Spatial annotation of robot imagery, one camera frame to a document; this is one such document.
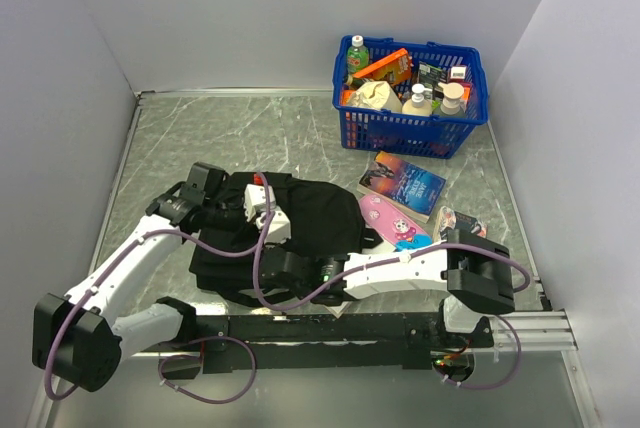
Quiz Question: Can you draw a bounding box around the black student backpack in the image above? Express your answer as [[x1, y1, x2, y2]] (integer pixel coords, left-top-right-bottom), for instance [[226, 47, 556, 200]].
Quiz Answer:
[[189, 172, 382, 307]]

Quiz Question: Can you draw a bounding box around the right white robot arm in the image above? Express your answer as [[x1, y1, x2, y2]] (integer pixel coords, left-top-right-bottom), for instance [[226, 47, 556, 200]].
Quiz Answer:
[[252, 230, 530, 346]]

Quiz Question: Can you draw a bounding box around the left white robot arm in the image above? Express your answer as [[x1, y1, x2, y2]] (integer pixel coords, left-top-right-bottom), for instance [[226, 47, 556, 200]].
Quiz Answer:
[[32, 162, 244, 401]]

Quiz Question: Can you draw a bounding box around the beige crumpled paper bag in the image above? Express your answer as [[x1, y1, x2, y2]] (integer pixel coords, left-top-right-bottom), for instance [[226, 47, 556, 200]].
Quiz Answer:
[[344, 81, 402, 113]]

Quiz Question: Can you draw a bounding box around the white square notebook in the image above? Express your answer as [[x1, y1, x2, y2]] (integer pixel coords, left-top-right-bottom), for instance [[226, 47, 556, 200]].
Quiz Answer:
[[320, 298, 352, 318]]

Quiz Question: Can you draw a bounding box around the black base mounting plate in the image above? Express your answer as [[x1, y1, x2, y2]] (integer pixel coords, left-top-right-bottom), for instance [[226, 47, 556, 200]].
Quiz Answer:
[[136, 311, 496, 375]]

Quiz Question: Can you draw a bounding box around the pink cartoon pencil case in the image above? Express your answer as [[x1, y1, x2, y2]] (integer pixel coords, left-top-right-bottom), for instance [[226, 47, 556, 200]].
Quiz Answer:
[[359, 194, 432, 251]]

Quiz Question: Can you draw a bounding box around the blue sunset cover book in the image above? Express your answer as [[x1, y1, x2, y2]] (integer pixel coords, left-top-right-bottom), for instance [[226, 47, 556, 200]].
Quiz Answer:
[[357, 151, 446, 223]]

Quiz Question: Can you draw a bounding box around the blue plastic shopping basket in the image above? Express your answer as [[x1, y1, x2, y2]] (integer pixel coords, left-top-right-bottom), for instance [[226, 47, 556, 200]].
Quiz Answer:
[[332, 35, 489, 159]]

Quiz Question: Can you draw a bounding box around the floral cover book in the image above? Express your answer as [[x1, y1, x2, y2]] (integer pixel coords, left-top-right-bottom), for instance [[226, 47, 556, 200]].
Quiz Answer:
[[432, 206, 488, 242]]

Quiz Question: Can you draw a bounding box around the green drink bottle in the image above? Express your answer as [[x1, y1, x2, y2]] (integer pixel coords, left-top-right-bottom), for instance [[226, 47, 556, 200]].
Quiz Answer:
[[346, 35, 369, 75]]

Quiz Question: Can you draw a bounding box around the white pump lotion bottle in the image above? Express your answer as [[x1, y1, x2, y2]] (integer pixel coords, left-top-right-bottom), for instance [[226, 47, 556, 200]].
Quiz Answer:
[[401, 83, 433, 117]]

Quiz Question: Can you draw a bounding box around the orange snack box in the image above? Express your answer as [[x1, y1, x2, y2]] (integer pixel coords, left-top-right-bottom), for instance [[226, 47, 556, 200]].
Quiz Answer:
[[352, 48, 412, 87]]

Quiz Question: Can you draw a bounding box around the dark green packet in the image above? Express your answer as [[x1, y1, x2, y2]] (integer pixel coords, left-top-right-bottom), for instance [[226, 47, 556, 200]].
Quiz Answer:
[[414, 61, 447, 100]]

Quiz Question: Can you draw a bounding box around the beige cap pump bottle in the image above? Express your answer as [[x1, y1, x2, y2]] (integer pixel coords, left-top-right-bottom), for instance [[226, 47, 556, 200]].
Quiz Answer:
[[434, 82, 466, 118]]

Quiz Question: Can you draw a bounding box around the small white red box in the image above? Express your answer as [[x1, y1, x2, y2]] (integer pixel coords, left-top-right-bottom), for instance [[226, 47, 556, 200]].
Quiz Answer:
[[448, 65, 468, 83]]

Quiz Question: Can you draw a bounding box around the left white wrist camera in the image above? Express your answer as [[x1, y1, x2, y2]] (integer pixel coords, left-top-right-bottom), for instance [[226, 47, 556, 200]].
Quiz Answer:
[[243, 174, 277, 221]]

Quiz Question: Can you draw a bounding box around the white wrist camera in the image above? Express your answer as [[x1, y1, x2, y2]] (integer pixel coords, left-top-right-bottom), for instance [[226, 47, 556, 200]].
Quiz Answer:
[[243, 174, 277, 221], [265, 209, 291, 245]]

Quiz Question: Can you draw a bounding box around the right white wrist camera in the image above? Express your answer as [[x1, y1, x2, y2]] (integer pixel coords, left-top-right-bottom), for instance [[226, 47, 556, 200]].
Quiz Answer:
[[265, 209, 291, 245]]

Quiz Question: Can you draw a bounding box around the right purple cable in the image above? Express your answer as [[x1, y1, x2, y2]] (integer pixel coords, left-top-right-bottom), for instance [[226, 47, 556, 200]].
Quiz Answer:
[[251, 212, 532, 392]]

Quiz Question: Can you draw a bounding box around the purple cable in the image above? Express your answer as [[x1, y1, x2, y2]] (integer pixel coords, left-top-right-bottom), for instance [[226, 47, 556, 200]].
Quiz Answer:
[[251, 212, 532, 392], [43, 172, 277, 403]]

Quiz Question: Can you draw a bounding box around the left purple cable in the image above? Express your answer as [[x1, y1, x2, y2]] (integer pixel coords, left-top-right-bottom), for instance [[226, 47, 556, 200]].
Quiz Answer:
[[43, 172, 277, 403]]

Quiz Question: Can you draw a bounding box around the aluminium rail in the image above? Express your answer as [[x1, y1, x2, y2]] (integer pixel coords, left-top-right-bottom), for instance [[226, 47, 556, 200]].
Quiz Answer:
[[47, 310, 579, 360]]

